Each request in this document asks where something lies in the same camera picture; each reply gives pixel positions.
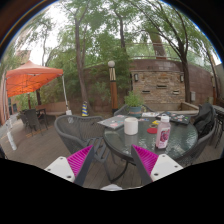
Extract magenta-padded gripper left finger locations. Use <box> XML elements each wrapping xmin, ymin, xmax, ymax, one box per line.
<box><xmin>44</xmin><ymin>143</ymin><xmax>98</xmax><ymax>187</ymax></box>

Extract white printed paper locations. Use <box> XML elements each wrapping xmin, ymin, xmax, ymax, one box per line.
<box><xmin>141</xmin><ymin>111</ymin><xmax>164</xmax><ymax>118</ymax></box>

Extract blue yellow striped cone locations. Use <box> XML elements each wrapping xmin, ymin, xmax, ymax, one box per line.
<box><xmin>81</xmin><ymin>100</ymin><xmax>90</xmax><ymax>118</ymax></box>

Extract wooden bench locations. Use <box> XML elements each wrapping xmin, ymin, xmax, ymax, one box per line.
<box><xmin>35</xmin><ymin>100</ymin><xmax>68</xmax><ymax>118</ymax></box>

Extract white textured cup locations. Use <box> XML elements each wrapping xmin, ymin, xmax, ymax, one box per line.
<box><xmin>123</xmin><ymin>116</ymin><xmax>139</xmax><ymax>136</ymax></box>

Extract globe lamp post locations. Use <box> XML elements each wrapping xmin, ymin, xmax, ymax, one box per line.
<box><xmin>107</xmin><ymin>60</ymin><xmax>120</xmax><ymax>113</ymax></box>

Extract green plant in teal pot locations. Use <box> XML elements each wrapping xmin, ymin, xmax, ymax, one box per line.
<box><xmin>123</xmin><ymin>91</ymin><xmax>146</xmax><ymax>118</ymax></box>

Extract pink juice bottle white cap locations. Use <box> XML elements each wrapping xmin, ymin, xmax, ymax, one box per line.
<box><xmin>155</xmin><ymin>114</ymin><xmax>172</xmax><ymax>150</ymax></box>

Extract yellow card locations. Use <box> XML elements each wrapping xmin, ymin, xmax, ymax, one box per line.
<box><xmin>149</xmin><ymin>119</ymin><xmax>161</xmax><ymax>128</ymax></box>

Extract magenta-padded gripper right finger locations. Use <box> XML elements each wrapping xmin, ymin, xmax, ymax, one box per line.
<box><xmin>130</xmin><ymin>144</ymin><xmax>184</xmax><ymax>186</ymax></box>

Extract dark metal chair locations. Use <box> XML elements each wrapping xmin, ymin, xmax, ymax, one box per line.
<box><xmin>213</xmin><ymin>104</ymin><xmax>224</xmax><ymax>148</ymax></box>

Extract black jacket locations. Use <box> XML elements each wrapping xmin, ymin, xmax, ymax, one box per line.
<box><xmin>193</xmin><ymin>102</ymin><xmax>216</xmax><ymax>139</ymax></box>

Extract grey laptop with stickers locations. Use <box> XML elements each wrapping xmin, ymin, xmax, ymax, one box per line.
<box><xmin>97</xmin><ymin>114</ymin><xmax>129</xmax><ymax>130</ymax></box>

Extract dark patio chairs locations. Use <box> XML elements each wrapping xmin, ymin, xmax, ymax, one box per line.
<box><xmin>18</xmin><ymin>108</ymin><xmax>49</xmax><ymax>136</ymax></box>

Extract orange canopy tent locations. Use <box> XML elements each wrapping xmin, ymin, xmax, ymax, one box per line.
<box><xmin>4</xmin><ymin>59</ymin><xmax>73</xmax><ymax>116</ymax></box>

